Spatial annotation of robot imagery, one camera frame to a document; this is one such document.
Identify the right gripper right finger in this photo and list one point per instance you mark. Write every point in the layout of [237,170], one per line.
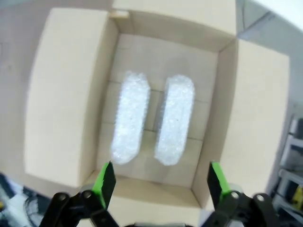
[217,184]

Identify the white crumpled plastic sheet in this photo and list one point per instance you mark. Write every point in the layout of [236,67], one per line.
[16,208]

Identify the bubble-wrapped clock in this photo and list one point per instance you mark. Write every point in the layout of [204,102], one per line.
[175,120]
[130,118]

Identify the metal storage rack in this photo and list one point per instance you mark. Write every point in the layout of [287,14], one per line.
[293,146]

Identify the brown cardboard box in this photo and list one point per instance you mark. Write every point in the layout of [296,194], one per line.
[71,94]

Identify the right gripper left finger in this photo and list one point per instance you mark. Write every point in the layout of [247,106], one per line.
[104,184]

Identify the yellow item on rack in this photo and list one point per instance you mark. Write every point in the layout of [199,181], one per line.
[298,194]

